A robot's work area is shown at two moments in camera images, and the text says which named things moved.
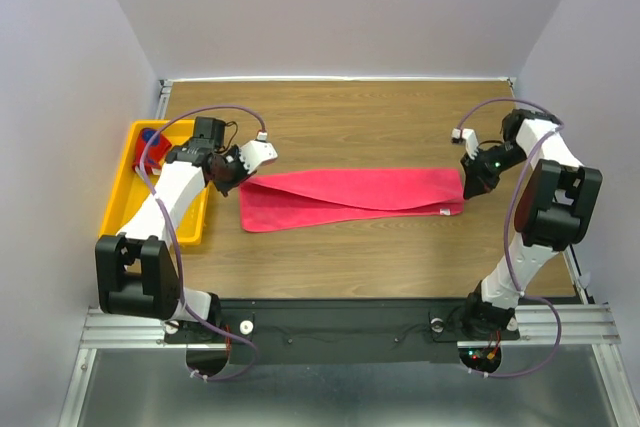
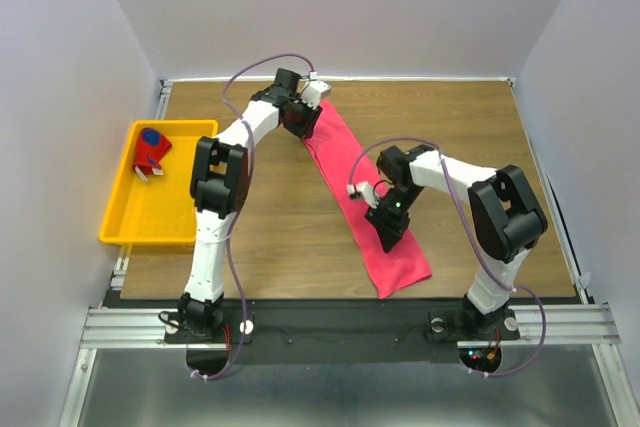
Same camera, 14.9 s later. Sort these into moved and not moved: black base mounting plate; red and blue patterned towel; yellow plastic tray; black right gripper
Moved: black right gripper
Not moved: red and blue patterned towel; black base mounting plate; yellow plastic tray
